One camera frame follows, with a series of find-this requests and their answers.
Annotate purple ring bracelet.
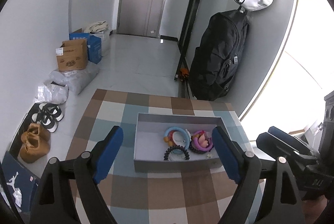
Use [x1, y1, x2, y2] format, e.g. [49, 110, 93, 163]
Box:
[189, 130, 215, 154]

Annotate black backpack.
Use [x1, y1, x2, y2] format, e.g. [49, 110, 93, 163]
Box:
[189, 8, 249, 101]

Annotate black spiral hair tie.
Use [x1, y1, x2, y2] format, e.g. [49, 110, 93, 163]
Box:
[163, 144, 191, 161]

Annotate black metal rack frame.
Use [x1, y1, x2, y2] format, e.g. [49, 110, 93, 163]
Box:
[174, 0, 200, 98]

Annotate tan suede shoes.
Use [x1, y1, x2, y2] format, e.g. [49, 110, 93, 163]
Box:
[19, 123, 50, 163]

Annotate pink pig toy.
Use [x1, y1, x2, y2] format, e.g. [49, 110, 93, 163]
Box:
[193, 132, 212, 149]

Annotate black white sandals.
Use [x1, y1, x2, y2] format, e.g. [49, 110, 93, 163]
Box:
[31, 103, 64, 133]

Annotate right hand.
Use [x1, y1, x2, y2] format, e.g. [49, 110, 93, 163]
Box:
[302, 195, 333, 223]

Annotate white bag with cloth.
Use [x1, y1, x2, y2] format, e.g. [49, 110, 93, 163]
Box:
[83, 21, 111, 57]

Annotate grey plastic parcel bag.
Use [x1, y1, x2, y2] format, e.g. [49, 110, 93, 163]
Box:
[49, 63, 100, 95]

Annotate dark blue shoe box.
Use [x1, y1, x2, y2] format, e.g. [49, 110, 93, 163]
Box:
[2, 151, 40, 213]

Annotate blue cardboard box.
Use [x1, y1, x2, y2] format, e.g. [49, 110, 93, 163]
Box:
[69, 32, 102, 64]

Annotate grey shallow cardboard box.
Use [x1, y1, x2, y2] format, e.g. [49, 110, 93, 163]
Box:
[134, 113, 226, 173]

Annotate light blue ring bracelet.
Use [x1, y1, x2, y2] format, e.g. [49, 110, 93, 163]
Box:
[164, 127, 191, 155]

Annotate brown cardboard box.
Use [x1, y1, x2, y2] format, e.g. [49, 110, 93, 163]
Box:
[56, 38, 88, 72]

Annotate white crumpled plastic bag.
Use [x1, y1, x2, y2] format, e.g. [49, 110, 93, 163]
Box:
[34, 84, 68, 105]

